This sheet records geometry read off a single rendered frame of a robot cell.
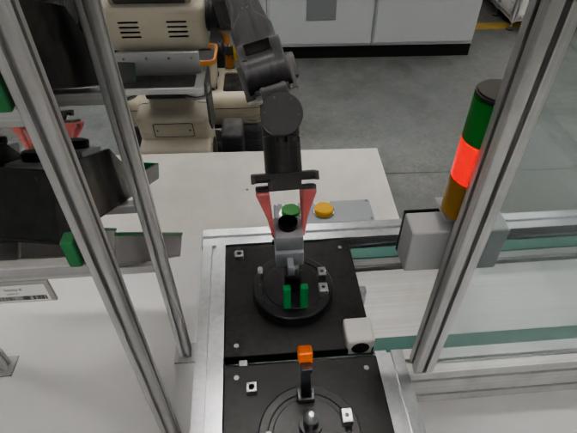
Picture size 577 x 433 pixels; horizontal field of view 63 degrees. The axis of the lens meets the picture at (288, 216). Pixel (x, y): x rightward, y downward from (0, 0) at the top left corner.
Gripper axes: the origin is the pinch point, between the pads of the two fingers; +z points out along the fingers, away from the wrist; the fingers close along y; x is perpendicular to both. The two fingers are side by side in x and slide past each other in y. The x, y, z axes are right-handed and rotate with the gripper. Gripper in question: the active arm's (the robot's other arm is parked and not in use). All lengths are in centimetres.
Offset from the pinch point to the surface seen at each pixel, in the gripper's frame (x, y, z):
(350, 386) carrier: -6.7, 7.3, 23.2
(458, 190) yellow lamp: -22.2, 18.0, -6.5
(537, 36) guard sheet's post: -35.5, 18.9, -19.5
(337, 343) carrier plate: -0.7, 6.5, 18.8
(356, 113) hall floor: 242, 64, -35
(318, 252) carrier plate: 15.5, 6.3, 7.1
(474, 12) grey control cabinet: 285, 167, -107
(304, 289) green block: 0.1, 1.9, 9.7
